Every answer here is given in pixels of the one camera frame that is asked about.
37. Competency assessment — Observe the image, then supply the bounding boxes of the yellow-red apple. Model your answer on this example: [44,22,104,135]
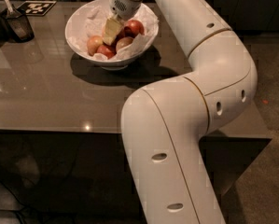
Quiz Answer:
[87,35,104,56]
[116,36,133,51]

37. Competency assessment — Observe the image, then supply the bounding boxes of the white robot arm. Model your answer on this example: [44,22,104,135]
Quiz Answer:
[110,0,258,224]

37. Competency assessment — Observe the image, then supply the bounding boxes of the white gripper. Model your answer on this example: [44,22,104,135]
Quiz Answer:
[103,0,142,45]

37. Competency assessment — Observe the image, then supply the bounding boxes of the yellow-red apple right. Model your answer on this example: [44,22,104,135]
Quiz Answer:
[116,36,133,51]

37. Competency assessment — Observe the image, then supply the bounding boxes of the yellow-red apple left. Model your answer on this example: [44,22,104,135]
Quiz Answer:
[87,35,104,56]

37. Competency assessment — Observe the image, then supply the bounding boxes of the white paper bowl liner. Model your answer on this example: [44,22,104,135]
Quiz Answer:
[71,4,160,62]

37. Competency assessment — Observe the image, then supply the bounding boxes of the black scoop with white handle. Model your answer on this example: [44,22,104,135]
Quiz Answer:
[3,0,35,43]

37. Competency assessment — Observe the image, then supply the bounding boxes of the black white fiducial marker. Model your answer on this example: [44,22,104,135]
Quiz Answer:
[18,1,56,16]

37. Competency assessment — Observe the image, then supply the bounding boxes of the red apple front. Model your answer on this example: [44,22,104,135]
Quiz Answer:
[97,45,116,59]

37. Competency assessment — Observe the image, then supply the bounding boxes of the white ceramic bowl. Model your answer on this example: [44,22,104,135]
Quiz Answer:
[64,0,160,71]

